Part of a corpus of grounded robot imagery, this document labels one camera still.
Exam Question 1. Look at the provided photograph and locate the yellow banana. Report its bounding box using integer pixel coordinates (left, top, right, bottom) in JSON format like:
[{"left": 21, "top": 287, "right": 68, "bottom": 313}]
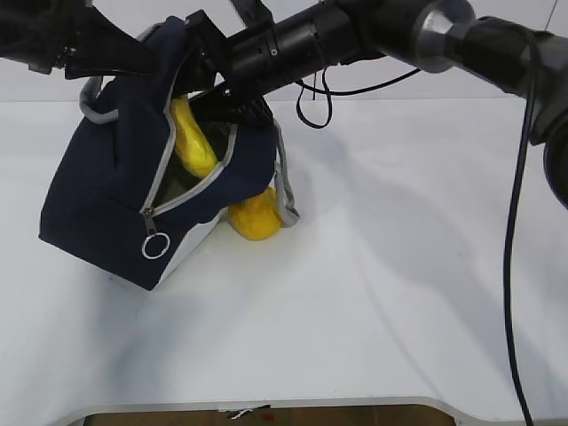
[{"left": 170, "top": 98, "right": 218, "bottom": 179}]

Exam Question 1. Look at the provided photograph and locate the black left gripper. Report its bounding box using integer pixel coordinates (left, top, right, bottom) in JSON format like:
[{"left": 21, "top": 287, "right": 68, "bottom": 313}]
[{"left": 1, "top": 1, "right": 158, "bottom": 80}]

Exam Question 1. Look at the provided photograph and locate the navy insulated lunch bag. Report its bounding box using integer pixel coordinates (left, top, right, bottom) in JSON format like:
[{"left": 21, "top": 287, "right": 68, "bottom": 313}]
[{"left": 39, "top": 17, "right": 299, "bottom": 290}]

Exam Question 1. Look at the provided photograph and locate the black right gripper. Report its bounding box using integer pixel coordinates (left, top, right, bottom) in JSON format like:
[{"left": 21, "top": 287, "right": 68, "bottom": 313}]
[{"left": 185, "top": 1, "right": 320, "bottom": 129}]

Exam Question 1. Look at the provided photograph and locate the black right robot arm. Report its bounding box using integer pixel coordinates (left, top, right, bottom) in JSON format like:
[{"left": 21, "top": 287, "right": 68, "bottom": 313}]
[{"left": 175, "top": 1, "right": 567, "bottom": 201}]

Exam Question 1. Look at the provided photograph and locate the glass container green lid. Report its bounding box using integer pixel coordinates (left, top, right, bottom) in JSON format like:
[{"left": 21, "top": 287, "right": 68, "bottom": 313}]
[{"left": 154, "top": 155, "right": 201, "bottom": 205}]

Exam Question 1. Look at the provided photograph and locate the yellow pear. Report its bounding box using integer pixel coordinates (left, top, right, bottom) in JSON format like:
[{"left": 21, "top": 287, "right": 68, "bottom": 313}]
[{"left": 227, "top": 186, "right": 282, "bottom": 241}]

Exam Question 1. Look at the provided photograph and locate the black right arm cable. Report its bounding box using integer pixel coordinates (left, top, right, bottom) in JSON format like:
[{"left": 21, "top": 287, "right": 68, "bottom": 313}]
[{"left": 296, "top": 26, "right": 545, "bottom": 426}]

